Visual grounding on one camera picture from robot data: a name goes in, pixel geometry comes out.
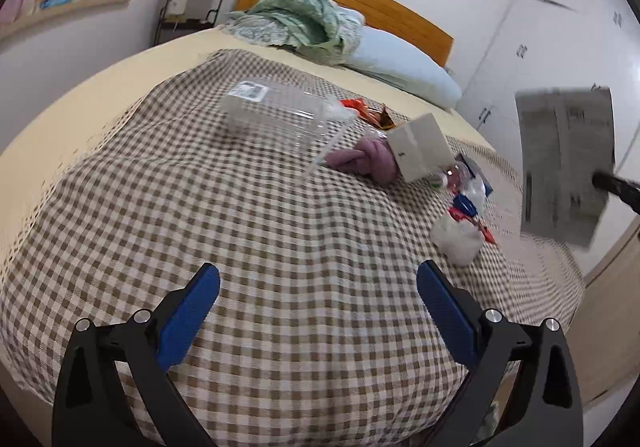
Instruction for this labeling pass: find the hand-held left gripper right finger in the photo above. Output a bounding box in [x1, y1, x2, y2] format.
[416, 258, 585, 447]

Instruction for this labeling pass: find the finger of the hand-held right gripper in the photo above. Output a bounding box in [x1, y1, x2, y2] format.
[592, 171, 640, 216]

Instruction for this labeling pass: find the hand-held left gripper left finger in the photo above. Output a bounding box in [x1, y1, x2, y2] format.
[51, 263, 221, 447]

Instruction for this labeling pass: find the grey newspaper sheet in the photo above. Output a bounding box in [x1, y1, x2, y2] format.
[515, 86, 615, 249]

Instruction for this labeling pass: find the translucent white plastic bag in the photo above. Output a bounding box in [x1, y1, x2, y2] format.
[431, 214, 483, 268]

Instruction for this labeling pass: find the orange wrapper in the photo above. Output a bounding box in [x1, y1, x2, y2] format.
[475, 220, 498, 245]

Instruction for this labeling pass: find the blue and red packet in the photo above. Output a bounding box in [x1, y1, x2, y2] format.
[447, 194, 478, 223]

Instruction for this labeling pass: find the white plastic wrapper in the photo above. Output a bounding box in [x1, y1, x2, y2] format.
[460, 177, 488, 213]

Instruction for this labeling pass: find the beige door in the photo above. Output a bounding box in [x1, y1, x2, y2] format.
[565, 217, 640, 403]

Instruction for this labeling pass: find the small clear plastic bottle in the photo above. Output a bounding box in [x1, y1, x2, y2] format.
[430, 164, 468, 190]

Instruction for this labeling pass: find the brown checkered blanket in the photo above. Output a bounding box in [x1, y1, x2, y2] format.
[0, 48, 586, 447]

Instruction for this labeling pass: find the dark blue packet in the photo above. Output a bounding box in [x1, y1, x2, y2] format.
[456, 152, 493, 193]

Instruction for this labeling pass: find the white wardrobe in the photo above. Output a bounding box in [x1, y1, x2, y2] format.
[455, 0, 640, 178]

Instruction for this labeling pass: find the white cardboard box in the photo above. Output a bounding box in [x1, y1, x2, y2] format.
[387, 113, 453, 184]

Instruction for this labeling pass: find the purple cloth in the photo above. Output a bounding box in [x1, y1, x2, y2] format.
[325, 137, 401, 185]

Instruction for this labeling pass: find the red snack wrapper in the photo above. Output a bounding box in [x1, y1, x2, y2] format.
[340, 97, 401, 130]

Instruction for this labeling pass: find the clear plastic container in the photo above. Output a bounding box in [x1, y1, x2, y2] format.
[220, 76, 361, 175]

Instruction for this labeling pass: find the light blue pillow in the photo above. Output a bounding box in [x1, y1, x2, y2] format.
[340, 10, 463, 110]

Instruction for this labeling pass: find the black metal bedside rack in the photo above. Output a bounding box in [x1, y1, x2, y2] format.
[152, 0, 229, 45]

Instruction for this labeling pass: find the green blanket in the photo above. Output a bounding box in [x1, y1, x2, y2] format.
[220, 0, 366, 65]

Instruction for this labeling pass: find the wooden wall shelf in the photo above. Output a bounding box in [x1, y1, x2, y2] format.
[0, 0, 133, 43]

